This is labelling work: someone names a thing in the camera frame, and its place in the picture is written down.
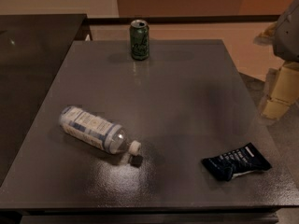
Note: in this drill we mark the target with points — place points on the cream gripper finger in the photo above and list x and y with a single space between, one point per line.
281 91
266 37

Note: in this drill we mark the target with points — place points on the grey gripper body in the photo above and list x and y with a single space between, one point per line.
288 36

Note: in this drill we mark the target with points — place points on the dark blue rxbar wrapper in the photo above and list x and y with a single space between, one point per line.
241 161

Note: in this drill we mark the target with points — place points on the green soda can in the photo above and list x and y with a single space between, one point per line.
139 40

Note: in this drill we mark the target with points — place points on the clear plastic water bottle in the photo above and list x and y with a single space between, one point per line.
97 132

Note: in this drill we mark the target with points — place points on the dark side table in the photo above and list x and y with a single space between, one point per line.
32 49

